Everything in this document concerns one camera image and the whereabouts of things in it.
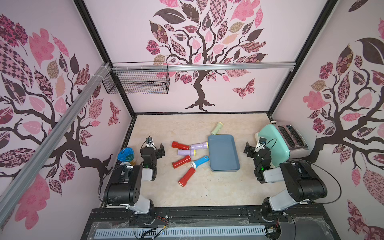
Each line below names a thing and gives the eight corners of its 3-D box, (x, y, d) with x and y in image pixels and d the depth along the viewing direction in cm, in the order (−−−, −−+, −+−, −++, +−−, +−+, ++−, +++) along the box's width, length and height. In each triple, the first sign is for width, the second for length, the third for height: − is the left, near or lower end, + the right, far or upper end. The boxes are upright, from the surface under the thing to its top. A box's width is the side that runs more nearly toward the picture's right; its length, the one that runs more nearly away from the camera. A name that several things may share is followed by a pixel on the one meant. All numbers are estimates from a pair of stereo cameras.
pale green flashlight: (210, 133, 109) (210, 130, 107) (218, 123, 116) (218, 121, 113) (214, 135, 108) (215, 133, 106) (222, 125, 114) (223, 123, 112)
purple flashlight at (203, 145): (190, 149, 99) (190, 147, 98) (190, 144, 102) (190, 142, 100) (208, 149, 99) (208, 147, 98) (208, 144, 102) (208, 142, 100)
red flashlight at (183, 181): (178, 183, 86) (177, 182, 84) (191, 167, 92) (191, 166, 90) (183, 187, 84) (183, 186, 82) (196, 171, 90) (196, 169, 88)
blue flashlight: (193, 169, 91) (193, 167, 88) (191, 164, 93) (191, 161, 91) (210, 162, 94) (210, 159, 91) (207, 157, 96) (207, 154, 94)
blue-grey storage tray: (210, 172, 91) (210, 170, 89) (208, 136, 109) (208, 134, 107) (240, 172, 91) (241, 170, 89) (233, 136, 109) (233, 134, 107)
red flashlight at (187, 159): (174, 169, 91) (174, 168, 89) (172, 164, 93) (171, 162, 91) (191, 160, 95) (191, 158, 93) (189, 156, 97) (188, 154, 95)
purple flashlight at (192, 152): (177, 156, 97) (177, 154, 95) (178, 151, 99) (177, 149, 97) (196, 156, 97) (196, 154, 95) (196, 151, 99) (196, 149, 97)
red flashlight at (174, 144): (171, 148, 102) (170, 145, 99) (173, 143, 105) (173, 140, 102) (187, 153, 100) (187, 150, 97) (189, 148, 102) (189, 145, 99)
